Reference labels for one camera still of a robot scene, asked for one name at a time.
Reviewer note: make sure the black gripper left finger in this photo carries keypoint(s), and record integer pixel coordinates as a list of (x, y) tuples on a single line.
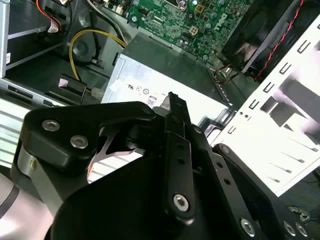
[(75, 120)]

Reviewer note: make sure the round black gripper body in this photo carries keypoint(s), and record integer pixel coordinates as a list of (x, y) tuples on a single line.
[(112, 205)]

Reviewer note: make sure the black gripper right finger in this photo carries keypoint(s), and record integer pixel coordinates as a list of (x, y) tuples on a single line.
[(225, 175)]

